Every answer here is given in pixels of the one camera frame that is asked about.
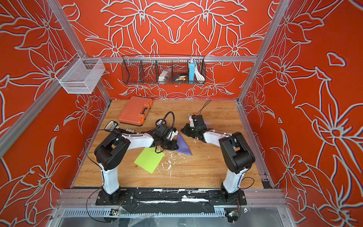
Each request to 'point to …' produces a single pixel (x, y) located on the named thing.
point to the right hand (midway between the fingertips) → (177, 129)
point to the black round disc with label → (159, 122)
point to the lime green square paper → (149, 160)
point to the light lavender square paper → (206, 123)
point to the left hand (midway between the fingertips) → (179, 147)
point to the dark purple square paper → (183, 147)
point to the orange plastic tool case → (135, 110)
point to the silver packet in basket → (164, 75)
